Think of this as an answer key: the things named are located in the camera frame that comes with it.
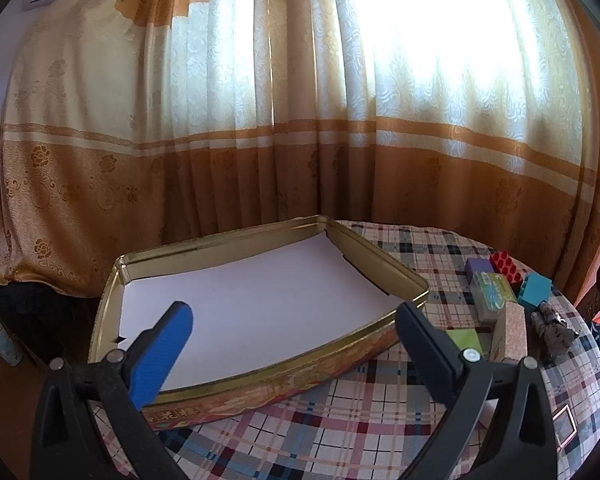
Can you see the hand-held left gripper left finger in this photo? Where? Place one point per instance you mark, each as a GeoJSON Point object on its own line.
{"type": "Point", "coordinates": [165, 350]}

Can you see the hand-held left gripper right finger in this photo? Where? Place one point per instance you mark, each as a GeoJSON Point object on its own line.
{"type": "Point", "coordinates": [425, 340]}

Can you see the green building block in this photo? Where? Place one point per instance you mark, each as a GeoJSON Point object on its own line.
{"type": "Point", "coordinates": [462, 340]}

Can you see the dark hair claw clip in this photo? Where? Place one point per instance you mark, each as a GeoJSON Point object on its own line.
{"type": "Point", "coordinates": [555, 332]}

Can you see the pink and white box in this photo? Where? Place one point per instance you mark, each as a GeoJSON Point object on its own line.
{"type": "Point", "coordinates": [512, 330]}

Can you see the gold metal tin tray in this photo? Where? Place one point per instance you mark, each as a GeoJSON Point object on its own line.
{"type": "Point", "coordinates": [280, 385]}

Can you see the rose gold framed mirror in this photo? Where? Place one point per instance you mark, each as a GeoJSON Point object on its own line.
{"type": "Point", "coordinates": [565, 425]}

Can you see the brown wooden furniture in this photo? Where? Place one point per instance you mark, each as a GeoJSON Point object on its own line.
{"type": "Point", "coordinates": [592, 305]}

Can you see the teal building block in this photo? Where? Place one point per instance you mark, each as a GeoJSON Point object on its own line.
{"type": "Point", "coordinates": [535, 292]}

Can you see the clear plastic box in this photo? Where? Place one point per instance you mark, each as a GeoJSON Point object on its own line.
{"type": "Point", "coordinates": [492, 295]}

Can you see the purple block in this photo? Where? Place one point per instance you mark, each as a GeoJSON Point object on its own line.
{"type": "Point", "coordinates": [477, 266]}

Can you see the plaid tablecloth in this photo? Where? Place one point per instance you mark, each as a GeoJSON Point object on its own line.
{"type": "Point", "coordinates": [355, 410]}

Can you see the white paper liner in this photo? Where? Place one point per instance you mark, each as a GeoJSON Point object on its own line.
{"type": "Point", "coordinates": [255, 300]}

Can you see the red building block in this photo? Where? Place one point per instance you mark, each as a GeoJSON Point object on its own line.
{"type": "Point", "coordinates": [507, 265]}

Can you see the dark cloth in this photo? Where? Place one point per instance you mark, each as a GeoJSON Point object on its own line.
{"type": "Point", "coordinates": [30, 305]}

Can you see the patterned bottle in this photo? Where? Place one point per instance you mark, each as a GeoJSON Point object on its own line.
{"type": "Point", "coordinates": [5, 347]}

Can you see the cream and orange curtain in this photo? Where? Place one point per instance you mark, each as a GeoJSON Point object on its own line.
{"type": "Point", "coordinates": [280, 110]}

